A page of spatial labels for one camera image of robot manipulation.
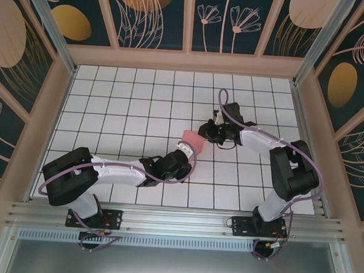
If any pink cloth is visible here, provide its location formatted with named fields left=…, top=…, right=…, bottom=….
left=176, top=129, right=208, bottom=158

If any grey metal base panel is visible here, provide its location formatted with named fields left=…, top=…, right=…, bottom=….
left=3, top=235, right=354, bottom=273

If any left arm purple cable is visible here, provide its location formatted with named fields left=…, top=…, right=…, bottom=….
left=34, top=135, right=200, bottom=261

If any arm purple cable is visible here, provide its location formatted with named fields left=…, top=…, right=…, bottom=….
left=206, top=88, right=332, bottom=266
left=34, top=135, right=200, bottom=261

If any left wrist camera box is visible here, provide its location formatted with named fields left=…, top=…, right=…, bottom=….
left=175, top=140, right=198, bottom=159

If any long aluminium mounting rail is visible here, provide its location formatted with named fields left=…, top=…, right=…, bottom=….
left=5, top=194, right=348, bottom=249

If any aluminium side rail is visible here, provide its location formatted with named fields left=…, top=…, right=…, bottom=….
left=281, top=80, right=337, bottom=218

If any slotted metal cable strip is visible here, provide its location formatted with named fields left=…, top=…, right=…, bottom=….
left=18, top=223, right=257, bottom=255

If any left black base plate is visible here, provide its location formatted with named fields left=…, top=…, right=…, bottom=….
left=65, top=205, right=124, bottom=232

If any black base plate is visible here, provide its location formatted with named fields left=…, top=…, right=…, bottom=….
left=230, top=214, right=289, bottom=241
left=65, top=205, right=124, bottom=232

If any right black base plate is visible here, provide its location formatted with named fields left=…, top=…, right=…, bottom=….
left=230, top=214, right=289, bottom=241

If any right aluminium corner post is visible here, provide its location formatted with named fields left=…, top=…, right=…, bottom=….
left=291, top=0, right=358, bottom=90

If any aluminium corner post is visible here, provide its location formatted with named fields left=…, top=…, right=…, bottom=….
left=291, top=0, right=358, bottom=90
left=11, top=0, right=83, bottom=74

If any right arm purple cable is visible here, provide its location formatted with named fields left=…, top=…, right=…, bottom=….
left=206, top=88, right=332, bottom=266

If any left aluminium corner post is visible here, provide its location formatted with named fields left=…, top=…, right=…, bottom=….
left=11, top=0, right=83, bottom=74

